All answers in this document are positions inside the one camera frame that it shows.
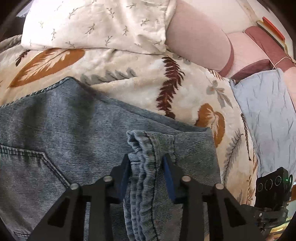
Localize pink maroon padded headboard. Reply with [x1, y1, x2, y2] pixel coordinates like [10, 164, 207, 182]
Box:
[225, 26, 296, 80]

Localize pink bolster cushion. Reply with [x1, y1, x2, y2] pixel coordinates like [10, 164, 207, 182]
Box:
[165, 0, 234, 77]

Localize stack of colourful books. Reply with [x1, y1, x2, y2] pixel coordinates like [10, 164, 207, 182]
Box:
[256, 17, 288, 54]

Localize white sprig print pillow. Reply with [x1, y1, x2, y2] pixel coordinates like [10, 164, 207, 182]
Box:
[21, 0, 177, 55]

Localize light blue denim pants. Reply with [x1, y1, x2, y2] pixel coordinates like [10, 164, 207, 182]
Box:
[0, 76, 221, 241]

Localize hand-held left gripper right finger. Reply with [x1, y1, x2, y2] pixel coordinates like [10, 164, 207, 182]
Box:
[163, 153, 264, 241]

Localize pale blue quilted pillow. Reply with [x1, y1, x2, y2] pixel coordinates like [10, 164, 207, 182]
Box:
[230, 68, 296, 181]

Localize white cord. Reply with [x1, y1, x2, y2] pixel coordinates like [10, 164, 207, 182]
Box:
[272, 54, 293, 70]

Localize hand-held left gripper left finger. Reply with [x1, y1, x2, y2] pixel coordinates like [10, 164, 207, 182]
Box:
[26, 153, 132, 241]

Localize cream leaf print blanket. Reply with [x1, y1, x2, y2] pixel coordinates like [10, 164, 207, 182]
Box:
[0, 35, 258, 207]

